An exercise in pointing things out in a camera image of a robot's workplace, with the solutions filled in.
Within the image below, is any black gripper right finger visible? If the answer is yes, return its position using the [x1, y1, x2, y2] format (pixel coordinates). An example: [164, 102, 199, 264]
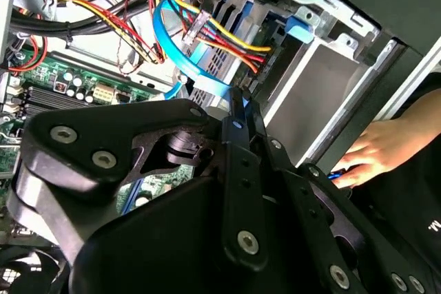
[246, 97, 440, 294]

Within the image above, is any person's bare hand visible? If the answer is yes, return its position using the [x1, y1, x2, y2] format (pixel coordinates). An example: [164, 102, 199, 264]
[332, 114, 431, 190]

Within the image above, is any black tool with blue ring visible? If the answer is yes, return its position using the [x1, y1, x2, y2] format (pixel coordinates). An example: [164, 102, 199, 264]
[326, 168, 353, 190]

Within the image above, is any red yellow power wire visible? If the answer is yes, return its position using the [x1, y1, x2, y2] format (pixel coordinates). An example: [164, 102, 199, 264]
[151, 0, 275, 74]

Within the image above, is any blue data wire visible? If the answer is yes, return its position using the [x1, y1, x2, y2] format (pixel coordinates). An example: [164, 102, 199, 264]
[151, 0, 251, 112]

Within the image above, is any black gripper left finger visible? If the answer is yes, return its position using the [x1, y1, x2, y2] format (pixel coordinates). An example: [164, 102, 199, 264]
[6, 87, 269, 273]

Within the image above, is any hard disk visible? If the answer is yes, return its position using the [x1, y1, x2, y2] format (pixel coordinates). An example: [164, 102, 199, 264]
[209, 0, 316, 78]

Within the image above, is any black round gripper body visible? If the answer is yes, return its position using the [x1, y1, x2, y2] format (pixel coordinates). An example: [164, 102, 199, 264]
[68, 175, 366, 294]

